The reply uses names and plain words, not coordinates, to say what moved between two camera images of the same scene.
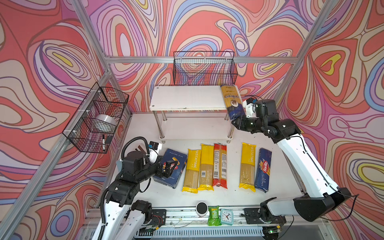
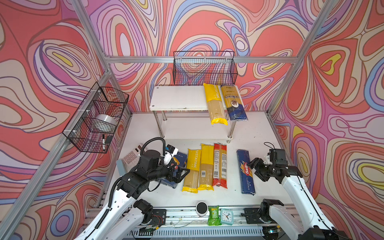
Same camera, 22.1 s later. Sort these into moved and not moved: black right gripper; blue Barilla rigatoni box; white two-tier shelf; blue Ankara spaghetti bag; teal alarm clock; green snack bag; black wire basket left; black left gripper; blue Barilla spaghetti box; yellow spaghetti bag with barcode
Moved: black right gripper; black left gripper; blue Barilla spaghetti box
Not moved: white two-tier shelf; yellow spaghetti bag with barcode; black wire basket left; blue Barilla rigatoni box; teal alarm clock; green snack bag; blue Ankara spaghetti bag
